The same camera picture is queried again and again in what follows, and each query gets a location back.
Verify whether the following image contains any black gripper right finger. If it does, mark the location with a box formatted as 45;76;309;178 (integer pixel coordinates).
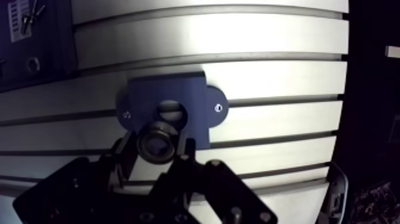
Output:
149;131;279;224

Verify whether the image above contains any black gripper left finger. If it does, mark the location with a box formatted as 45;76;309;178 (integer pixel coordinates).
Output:
12;130;148;224

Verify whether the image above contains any steel bearing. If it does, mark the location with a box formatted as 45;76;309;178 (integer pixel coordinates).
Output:
136;121;180;165

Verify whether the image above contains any dark blue-grey housing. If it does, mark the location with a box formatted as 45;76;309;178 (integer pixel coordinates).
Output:
115;72;230;150

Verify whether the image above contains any dark blue-grey tray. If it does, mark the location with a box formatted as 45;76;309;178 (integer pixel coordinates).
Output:
0;0;80;92

